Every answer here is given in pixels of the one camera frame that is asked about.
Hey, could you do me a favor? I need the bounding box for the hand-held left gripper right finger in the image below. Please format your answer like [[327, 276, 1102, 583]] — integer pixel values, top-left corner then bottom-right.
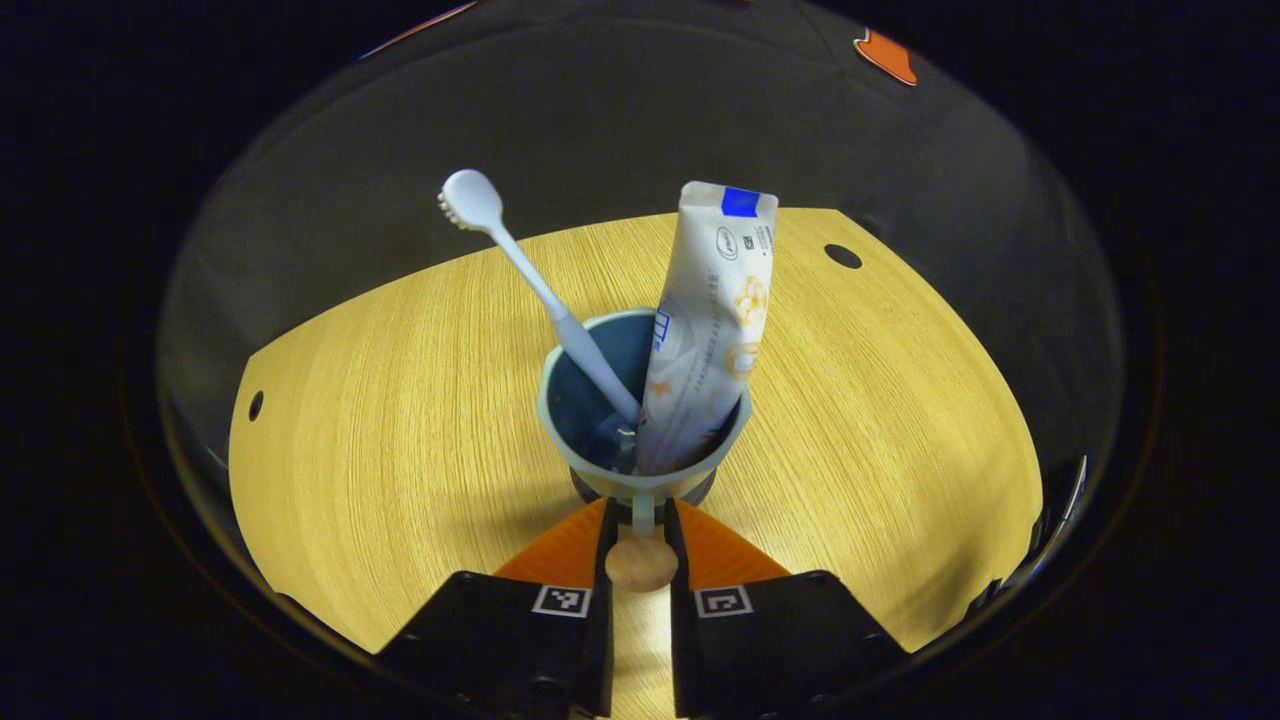
[[664, 497, 912, 720]]

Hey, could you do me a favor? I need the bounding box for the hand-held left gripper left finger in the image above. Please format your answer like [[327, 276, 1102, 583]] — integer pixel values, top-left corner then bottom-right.
[[380, 497, 619, 719]]

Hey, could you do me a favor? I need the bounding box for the pale blue cup wooden handle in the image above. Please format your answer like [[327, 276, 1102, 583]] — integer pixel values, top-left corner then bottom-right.
[[536, 308, 753, 592]]

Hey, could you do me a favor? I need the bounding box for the white toothpaste tube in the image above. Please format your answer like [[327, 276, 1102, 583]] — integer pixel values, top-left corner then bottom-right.
[[636, 180, 780, 477]]

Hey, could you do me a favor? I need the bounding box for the white toothbrush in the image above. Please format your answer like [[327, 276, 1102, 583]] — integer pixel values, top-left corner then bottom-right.
[[437, 168, 642, 433]]

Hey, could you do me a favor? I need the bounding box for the light wooden desktop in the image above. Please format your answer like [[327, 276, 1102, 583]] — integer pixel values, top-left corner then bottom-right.
[[228, 207, 1045, 720]]

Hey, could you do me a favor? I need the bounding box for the black backdrop cloth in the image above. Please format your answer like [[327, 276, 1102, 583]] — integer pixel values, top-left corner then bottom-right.
[[158, 0, 1129, 481]]

